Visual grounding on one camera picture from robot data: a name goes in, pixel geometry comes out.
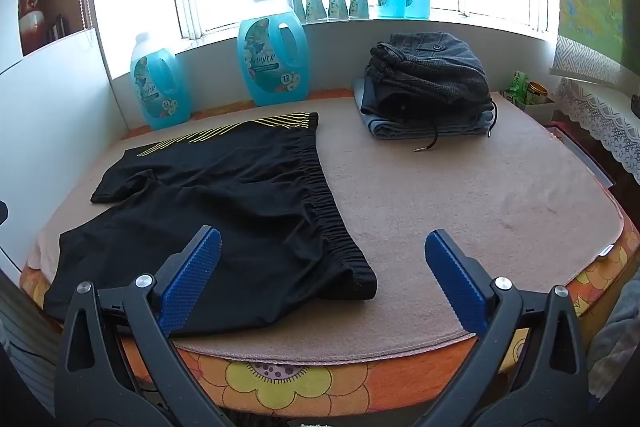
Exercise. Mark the red vase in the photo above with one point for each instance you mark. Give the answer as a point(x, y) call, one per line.
point(30, 27)

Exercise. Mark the gold tin can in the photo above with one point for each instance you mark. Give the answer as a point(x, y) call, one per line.
point(539, 94)

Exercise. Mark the folded grey tweed pants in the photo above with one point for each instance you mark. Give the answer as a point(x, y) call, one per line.
point(435, 72)

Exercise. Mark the black pants with yellow stripes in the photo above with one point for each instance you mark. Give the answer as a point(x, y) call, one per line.
point(225, 207)

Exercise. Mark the green tea box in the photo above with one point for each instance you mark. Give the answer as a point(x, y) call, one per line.
point(517, 87)

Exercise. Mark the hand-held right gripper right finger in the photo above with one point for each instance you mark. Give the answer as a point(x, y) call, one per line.
point(452, 277)

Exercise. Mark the orange floral bedsheet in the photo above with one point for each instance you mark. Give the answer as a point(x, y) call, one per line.
point(280, 382)

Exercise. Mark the grey cloth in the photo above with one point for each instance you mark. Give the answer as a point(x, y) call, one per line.
point(615, 337)

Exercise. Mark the folded dark pants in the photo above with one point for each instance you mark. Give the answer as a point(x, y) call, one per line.
point(372, 94)

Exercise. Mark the white lace cloth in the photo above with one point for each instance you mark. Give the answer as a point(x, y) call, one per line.
point(600, 117)

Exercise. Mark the folded blue-grey pants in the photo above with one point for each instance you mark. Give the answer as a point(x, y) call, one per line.
point(400, 129)

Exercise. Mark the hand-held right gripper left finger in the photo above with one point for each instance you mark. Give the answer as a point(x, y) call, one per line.
point(192, 277)

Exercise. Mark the white box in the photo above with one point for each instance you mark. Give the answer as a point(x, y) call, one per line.
point(540, 112)

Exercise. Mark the dark books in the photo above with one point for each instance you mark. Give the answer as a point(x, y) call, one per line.
point(57, 29)

